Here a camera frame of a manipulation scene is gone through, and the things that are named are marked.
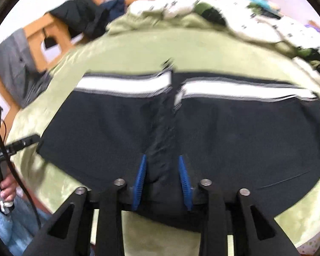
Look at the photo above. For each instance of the teal cloth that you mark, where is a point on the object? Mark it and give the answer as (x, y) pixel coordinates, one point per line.
(256, 1)

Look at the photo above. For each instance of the white printed quilt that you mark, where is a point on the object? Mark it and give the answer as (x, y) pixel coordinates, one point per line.
(269, 29)

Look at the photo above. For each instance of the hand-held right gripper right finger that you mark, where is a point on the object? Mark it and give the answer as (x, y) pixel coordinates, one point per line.
(183, 177)

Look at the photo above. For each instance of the dark green garment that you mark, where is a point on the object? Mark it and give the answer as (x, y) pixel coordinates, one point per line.
(209, 12)

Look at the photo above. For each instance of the grey cloth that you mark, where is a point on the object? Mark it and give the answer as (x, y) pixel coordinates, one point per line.
(18, 69)

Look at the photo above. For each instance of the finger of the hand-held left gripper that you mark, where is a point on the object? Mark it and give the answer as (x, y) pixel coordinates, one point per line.
(22, 141)

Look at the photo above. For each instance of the wooden bed frame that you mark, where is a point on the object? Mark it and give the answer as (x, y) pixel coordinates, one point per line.
(40, 37)

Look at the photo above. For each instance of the black jacket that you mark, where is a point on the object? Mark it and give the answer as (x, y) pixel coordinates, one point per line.
(82, 16)

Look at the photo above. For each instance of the green blanket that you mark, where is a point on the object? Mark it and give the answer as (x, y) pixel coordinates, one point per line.
(138, 50)

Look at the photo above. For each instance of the black pants with white stripe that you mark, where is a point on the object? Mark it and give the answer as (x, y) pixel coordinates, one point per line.
(229, 138)

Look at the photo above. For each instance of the person's blue jeans leg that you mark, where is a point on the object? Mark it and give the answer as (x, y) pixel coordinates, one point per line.
(13, 226)

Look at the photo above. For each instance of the person's left hand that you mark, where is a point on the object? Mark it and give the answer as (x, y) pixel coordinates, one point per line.
(5, 186)

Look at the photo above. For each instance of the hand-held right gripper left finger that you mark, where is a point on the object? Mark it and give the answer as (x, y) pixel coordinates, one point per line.
(139, 176)

